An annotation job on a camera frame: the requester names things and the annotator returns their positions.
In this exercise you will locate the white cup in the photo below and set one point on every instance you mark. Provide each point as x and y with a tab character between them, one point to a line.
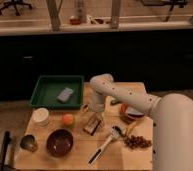
41	116

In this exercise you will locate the red object on shelf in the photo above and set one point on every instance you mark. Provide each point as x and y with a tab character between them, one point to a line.
75	21

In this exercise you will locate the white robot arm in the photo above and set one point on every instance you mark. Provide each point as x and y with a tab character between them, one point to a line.
172	115

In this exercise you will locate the green vegetable piece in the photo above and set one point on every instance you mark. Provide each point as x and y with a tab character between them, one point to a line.
115	102

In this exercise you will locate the red and white plate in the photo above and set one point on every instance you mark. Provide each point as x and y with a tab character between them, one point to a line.
129	114

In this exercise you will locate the orange fruit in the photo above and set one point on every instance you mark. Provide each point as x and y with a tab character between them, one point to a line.
67	120

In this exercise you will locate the black office chair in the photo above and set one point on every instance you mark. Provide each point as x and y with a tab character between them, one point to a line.
15	3

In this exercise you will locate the brown wooden block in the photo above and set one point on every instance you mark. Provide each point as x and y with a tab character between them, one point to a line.
92	125

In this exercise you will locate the green plastic tray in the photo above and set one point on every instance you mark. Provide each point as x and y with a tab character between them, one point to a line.
48	88

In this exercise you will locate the yellow banana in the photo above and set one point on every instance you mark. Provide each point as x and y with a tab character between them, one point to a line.
130	127

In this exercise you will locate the black tripod leg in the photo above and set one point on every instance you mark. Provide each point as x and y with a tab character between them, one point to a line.
5	143

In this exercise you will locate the dark brown bowl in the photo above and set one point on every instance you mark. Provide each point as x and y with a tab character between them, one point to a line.
59	143

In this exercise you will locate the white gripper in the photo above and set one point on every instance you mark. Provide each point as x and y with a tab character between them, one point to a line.
97	102

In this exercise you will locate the small metal cup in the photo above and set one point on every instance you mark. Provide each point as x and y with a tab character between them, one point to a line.
29	143

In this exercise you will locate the grey eraser block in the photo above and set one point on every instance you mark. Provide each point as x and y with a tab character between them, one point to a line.
65	94

